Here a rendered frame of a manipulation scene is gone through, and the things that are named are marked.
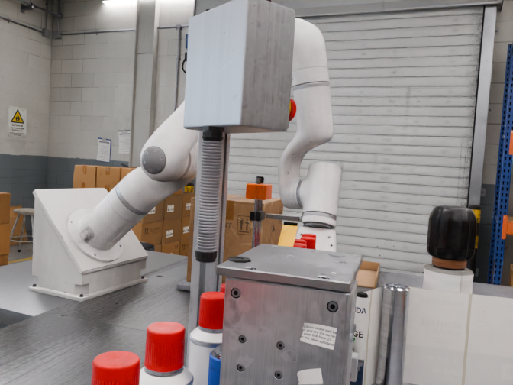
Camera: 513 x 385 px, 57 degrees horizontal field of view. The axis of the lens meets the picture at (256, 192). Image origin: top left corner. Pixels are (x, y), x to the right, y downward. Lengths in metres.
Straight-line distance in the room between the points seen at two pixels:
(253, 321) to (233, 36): 0.47
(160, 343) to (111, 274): 1.09
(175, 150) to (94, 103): 5.94
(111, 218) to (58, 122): 6.21
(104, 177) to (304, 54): 3.77
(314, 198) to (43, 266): 0.81
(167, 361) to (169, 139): 0.88
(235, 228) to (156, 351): 1.08
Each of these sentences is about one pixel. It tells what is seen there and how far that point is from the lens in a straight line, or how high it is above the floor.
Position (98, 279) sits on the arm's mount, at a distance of 1.47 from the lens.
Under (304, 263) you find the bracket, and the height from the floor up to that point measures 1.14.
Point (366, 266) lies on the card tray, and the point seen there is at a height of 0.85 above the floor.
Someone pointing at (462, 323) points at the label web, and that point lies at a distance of 0.78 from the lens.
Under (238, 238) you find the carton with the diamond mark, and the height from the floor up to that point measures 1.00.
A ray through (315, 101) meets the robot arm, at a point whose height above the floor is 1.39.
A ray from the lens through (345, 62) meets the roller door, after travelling 5.42.
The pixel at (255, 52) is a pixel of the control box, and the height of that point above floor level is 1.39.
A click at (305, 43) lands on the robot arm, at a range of 1.17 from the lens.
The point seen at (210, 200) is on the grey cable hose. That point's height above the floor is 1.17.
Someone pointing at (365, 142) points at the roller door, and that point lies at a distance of 5.24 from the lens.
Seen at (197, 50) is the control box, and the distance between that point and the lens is 0.83.
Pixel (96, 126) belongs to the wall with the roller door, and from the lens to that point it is 7.08.
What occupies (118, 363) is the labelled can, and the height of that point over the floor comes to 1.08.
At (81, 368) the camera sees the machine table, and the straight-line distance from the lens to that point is 1.01.
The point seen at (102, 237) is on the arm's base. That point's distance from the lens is 1.44.
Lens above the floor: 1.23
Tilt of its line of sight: 3 degrees down
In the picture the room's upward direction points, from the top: 4 degrees clockwise
